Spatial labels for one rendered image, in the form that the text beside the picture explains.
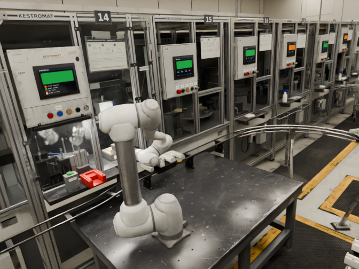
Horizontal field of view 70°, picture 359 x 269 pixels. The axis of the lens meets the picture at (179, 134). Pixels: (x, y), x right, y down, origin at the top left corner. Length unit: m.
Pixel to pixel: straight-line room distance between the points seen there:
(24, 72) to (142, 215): 1.08
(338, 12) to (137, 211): 8.92
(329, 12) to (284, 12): 1.44
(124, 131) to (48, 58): 0.76
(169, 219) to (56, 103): 1.02
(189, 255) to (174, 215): 0.23
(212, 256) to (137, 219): 0.46
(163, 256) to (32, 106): 1.19
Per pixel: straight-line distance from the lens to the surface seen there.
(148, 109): 1.30
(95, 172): 1.98
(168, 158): 2.22
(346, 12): 9.61
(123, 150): 1.36
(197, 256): 1.57
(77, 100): 1.90
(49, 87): 1.81
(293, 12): 10.18
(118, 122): 1.30
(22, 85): 1.80
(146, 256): 1.61
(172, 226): 1.58
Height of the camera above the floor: 1.78
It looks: 19 degrees down
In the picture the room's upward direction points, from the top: 4 degrees counter-clockwise
